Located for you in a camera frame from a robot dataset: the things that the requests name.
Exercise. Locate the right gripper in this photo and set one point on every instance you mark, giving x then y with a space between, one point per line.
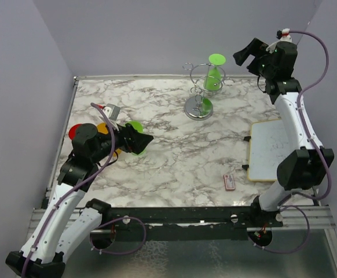
256 48

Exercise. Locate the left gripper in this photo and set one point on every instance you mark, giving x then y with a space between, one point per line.
131 139

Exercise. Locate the green wine glass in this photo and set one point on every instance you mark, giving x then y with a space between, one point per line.
214 77
138 127

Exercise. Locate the orange wine glass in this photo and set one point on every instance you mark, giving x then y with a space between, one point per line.
102 128

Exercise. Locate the red wine glass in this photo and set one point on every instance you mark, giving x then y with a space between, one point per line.
72 131

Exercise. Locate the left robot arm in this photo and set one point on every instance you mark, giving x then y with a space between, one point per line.
48 249

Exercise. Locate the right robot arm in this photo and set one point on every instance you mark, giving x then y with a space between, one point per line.
306 165

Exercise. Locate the chrome wine glass rack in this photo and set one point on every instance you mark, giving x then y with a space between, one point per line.
198 106

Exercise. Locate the small whiteboard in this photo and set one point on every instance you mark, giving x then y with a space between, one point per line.
268 148

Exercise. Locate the red white eraser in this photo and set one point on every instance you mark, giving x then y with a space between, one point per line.
229 182

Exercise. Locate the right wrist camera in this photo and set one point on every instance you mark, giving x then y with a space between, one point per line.
283 39

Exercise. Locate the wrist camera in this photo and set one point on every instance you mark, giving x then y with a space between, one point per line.
111 112
283 39

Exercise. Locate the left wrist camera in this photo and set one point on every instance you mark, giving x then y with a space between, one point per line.
111 112

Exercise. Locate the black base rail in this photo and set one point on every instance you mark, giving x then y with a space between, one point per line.
132 224

